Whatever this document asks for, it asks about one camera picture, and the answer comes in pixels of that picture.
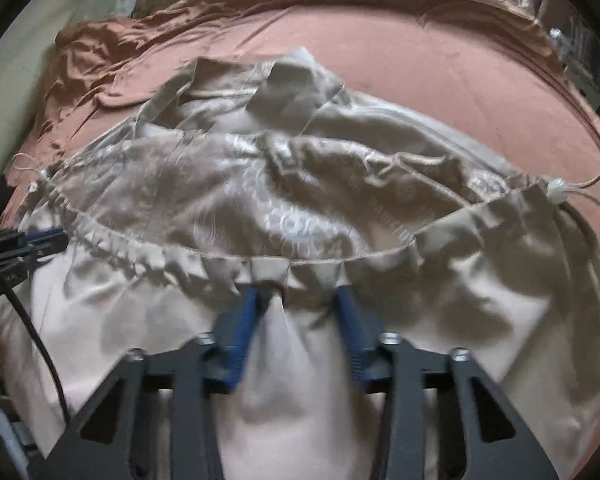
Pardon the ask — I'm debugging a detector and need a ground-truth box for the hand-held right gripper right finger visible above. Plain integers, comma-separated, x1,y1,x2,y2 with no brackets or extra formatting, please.
332,290,561,480

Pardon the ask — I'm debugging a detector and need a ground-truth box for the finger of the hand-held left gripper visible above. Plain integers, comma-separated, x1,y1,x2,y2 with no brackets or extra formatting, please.
0,244,63,276
0,227,67,248

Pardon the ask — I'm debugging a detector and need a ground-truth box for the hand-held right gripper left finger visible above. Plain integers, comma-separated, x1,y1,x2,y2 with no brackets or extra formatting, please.
27,287,276,480

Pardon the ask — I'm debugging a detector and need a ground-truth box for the black cable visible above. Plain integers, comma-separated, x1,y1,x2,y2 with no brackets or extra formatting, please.
0,247,73,426

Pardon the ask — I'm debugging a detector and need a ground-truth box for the cream padded headboard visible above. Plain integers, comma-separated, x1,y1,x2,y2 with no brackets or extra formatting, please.
0,0,81,176

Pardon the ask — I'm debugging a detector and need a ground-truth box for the beige zip jacket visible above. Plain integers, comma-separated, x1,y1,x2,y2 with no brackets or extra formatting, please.
0,47,600,480

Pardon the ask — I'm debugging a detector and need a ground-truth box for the bed with rust-orange sheet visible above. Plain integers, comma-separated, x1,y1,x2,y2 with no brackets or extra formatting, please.
2,0,600,261

